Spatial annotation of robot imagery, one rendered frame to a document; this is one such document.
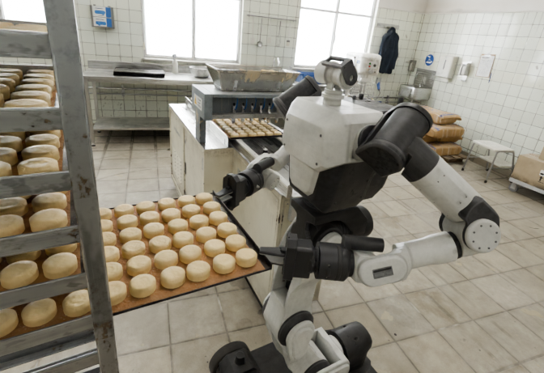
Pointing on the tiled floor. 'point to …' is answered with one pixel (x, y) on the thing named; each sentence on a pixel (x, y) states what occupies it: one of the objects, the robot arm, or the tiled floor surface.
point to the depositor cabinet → (198, 154)
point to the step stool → (493, 156)
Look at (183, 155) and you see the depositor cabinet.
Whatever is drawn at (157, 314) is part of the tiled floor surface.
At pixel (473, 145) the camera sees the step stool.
